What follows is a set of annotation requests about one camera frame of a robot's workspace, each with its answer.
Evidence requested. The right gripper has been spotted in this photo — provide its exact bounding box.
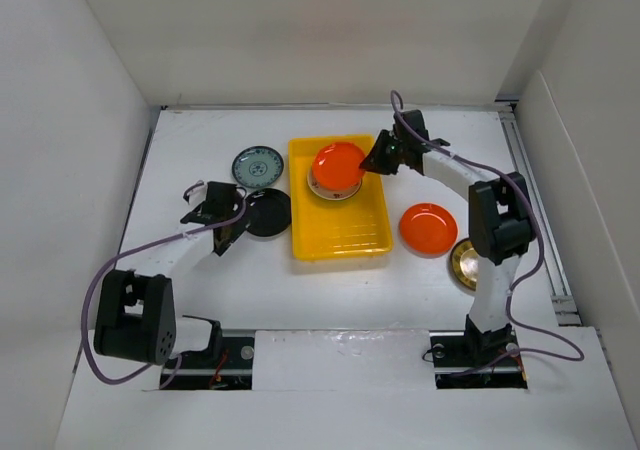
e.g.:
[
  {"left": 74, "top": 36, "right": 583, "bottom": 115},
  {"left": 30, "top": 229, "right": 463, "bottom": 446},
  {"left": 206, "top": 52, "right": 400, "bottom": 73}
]
[{"left": 360, "top": 129, "right": 408, "bottom": 175}]

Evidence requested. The black plate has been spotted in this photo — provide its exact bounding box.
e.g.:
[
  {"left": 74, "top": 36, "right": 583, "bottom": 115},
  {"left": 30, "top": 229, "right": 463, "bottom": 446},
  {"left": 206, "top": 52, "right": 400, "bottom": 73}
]
[{"left": 245, "top": 188, "right": 292, "bottom": 238}]

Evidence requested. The cream floral plate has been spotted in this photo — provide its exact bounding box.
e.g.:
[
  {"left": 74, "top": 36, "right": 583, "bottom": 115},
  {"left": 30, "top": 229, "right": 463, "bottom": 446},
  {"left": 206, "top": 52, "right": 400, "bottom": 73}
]
[{"left": 307, "top": 170, "right": 362, "bottom": 201}]

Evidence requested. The blue patterned plate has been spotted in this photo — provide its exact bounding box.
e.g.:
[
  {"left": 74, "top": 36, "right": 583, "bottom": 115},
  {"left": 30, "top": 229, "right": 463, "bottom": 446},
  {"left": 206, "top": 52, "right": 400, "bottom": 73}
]
[{"left": 231, "top": 145, "right": 284, "bottom": 189}]

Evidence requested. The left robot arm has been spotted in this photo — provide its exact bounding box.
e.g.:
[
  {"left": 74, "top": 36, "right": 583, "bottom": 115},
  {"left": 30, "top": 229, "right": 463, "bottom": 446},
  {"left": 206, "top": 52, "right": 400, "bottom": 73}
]
[{"left": 93, "top": 182, "right": 246, "bottom": 365}]

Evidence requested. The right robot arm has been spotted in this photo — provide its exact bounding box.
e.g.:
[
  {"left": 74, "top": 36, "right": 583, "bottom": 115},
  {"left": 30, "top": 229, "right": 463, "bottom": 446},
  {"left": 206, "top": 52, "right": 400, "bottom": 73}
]
[{"left": 360, "top": 110, "right": 536, "bottom": 366}]

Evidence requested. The yellow plastic bin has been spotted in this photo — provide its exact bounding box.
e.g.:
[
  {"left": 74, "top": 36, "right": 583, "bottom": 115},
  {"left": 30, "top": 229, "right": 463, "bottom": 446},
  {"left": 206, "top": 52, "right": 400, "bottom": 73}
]
[{"left": 288, "top": 134, "right": 393, "bottom": 261}]

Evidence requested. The yellow patterned plate right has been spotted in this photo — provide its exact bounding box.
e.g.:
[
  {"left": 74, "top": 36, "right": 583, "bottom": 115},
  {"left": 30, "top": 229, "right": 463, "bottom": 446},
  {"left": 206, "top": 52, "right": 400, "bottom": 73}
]
[{"left": 449, "top": 238, "right": 479, "bottom": 291}]

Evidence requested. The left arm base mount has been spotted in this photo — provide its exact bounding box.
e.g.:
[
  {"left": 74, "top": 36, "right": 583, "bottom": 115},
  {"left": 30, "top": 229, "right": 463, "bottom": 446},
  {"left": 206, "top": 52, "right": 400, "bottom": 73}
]
[{"left": 159, "top": 315, "right": 255, "bottom": 391}]

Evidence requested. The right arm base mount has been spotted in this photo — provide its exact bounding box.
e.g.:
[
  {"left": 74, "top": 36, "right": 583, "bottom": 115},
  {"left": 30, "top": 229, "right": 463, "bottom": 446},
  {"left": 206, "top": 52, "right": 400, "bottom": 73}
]
[{"left": 422, "top": 331, "right": 528, "bottom": 390}]

